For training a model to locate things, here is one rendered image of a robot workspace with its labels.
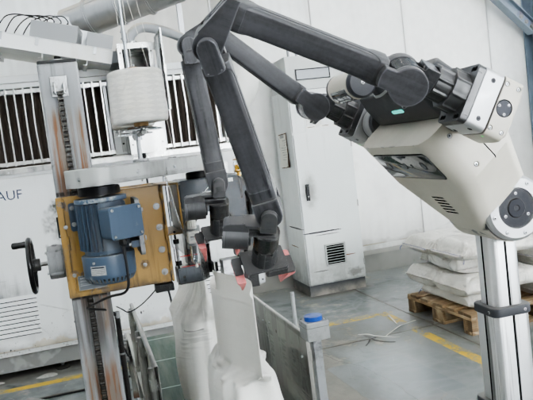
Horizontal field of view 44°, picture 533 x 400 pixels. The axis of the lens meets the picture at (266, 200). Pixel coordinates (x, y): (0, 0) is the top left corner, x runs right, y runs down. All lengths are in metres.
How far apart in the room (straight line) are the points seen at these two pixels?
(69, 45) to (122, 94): 2.63
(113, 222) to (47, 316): 3.14
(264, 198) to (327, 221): 4.58
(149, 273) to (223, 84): 0.98
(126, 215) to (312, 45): 0.81
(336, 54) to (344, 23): 5.51
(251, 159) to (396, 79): 0.33
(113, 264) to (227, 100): 0.77
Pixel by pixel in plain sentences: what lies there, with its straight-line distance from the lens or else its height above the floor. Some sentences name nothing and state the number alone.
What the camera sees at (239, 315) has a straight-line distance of 1.72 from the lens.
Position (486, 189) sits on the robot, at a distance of 1.56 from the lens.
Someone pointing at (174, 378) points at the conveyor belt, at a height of 0.38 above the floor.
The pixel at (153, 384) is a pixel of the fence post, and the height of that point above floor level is 0.67.
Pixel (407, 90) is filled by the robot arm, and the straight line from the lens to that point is 1.28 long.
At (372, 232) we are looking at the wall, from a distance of 6.78.
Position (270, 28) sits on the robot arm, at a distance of 1.24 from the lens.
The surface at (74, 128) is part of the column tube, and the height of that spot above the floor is 1.54.
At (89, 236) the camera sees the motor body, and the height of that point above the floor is 1.23.
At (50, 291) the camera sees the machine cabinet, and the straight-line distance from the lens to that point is 4.88.
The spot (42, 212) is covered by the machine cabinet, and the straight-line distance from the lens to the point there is 4.82.
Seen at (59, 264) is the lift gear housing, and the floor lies 1.13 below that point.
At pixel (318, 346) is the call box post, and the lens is 2.18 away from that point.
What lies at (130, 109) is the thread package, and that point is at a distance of 1.89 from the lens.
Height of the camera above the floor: 1.42
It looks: 5 degrees down
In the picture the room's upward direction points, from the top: 7 degrees counter-clockwise
